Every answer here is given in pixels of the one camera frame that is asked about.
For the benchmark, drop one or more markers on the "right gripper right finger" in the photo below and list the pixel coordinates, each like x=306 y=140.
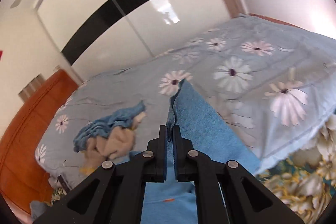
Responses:
x=226 y=192

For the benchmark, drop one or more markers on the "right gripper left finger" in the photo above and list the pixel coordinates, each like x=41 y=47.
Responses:
x=113 y=194

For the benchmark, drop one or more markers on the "light blue sweater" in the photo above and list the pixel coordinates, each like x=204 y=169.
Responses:
x=194 y=134

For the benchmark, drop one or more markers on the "black smartphone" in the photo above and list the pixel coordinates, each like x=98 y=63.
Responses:
x=64 y=183

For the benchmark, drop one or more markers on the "beige fleece garment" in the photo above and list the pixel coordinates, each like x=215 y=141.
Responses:
x=117 y=145

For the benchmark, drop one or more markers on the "teal floral bed blanket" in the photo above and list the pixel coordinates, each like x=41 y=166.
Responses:
x=305 y=182

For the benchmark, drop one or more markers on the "blue knit garment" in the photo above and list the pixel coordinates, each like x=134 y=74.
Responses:
x=103 y=126

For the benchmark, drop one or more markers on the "orange wooden headboard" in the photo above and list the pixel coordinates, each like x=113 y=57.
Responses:
x=22 y=179

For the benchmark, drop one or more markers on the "grey floral duvet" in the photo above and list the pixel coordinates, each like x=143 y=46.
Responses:
x=273 y=84

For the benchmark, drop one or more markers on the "white wardrobe with black stripe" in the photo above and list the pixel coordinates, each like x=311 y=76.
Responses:
x=98 y=35

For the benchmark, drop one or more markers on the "wall switch panel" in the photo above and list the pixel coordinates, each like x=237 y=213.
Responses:
x=31 y=87

